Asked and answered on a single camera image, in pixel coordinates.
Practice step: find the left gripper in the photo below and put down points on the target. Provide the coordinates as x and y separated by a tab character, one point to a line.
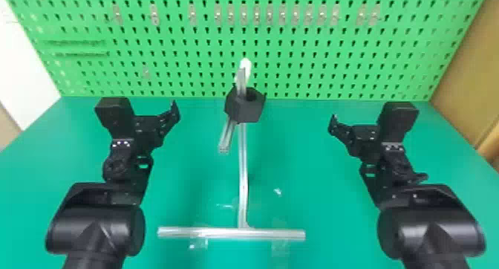
145	131

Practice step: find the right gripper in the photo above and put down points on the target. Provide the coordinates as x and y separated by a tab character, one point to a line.
368	141

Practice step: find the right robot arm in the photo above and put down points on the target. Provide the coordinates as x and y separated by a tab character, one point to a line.
427	223

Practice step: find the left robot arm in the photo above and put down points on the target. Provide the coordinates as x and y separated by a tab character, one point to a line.
95	223

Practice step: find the black nut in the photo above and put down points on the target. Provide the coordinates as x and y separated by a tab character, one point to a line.
246	106

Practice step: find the metal stand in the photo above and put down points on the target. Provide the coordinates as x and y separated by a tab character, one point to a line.
243	184

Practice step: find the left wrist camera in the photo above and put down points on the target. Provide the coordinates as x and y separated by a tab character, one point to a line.
115	114

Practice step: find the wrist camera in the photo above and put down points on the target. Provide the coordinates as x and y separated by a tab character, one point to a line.
397	120
115	114

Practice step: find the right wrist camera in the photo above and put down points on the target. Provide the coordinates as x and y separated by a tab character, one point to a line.
397	120

